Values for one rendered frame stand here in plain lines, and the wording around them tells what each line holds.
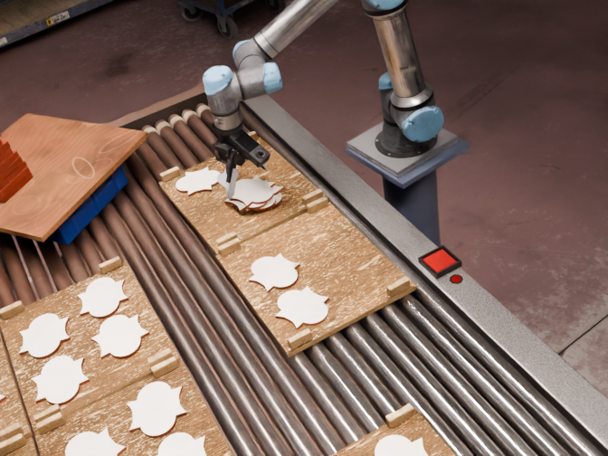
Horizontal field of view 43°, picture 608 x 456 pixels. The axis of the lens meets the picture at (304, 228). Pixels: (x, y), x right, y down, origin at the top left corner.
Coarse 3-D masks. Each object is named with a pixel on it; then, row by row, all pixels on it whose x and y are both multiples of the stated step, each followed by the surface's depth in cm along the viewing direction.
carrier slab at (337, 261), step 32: (288, 224) 209; (320, 224) 207; (352, 224) 205; (224, 256) 203; (256, 256) 201; (288, 256) 199; (320, 256) 197; (352, 256) 196; (384, 256) 194; (256, 288) 192; (320, 288) 189; (352, 288) 187; (384, 288) 186; (352, 320) 180; (288, 352) 175
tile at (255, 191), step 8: (256, 176) 221; (240, 184) 220; (248, 184) 219; (256, 184) 218; (264, 184) 218; (272, 184) 217; (240, 192) 217; (248, 192) 216; (256, 192) 216; (264, 192) 215; (272, 192) 214; (232, 200) 216; (240, 200) 214; (248, 200) 213; (256, 200) 213; (264, 200) 212
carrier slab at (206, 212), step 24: (264, 144) 240; (192, 168) 236; (216, 168) 234; (240, 168) 232; (288, 168) 229; (168, 192) 229; (216, 192) 225; (288, 192) 220; (192, 216) 218; (216, 216) 217; (240, 216) 215; (264, 216) 213; (288, 216) 212; (240, 240) 207
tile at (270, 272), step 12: (252, 264) 198; (264, 264) 197; (276, 264) 196; (288, 264) 196; (252, 276) 194; (264, 276) 194; (276, 276) 193; (288, 276) 192; (276, 288) 191; (288, 288) 191
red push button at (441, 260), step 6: (438, 252) 193; (444, 252) 192; (426, 258) 192; (432, 258) 192; (438, 258) 191; (444, 258) 191; (450, 258) 191; (432, 264) 190; (438, 264) 190; (444, 264) 189; (450, 264) 189; (438, 270) 188
